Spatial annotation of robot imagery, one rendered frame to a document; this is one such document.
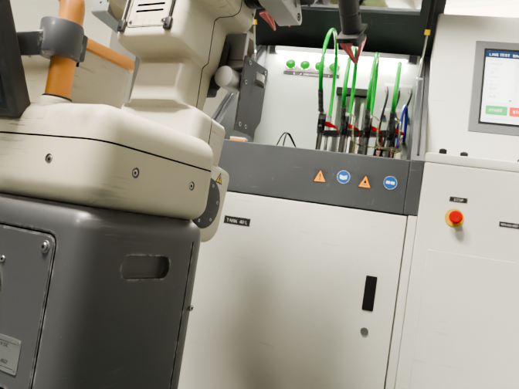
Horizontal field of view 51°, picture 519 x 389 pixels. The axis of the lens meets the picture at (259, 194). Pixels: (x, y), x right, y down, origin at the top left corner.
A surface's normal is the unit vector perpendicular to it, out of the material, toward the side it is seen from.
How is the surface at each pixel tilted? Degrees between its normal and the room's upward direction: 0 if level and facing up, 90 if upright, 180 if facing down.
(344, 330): 90
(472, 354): 90
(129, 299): 90
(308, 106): 90
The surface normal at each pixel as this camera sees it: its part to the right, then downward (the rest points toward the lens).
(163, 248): 0.87, 0.11
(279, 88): -0.22, -0.09
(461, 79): -0.18, -0.33
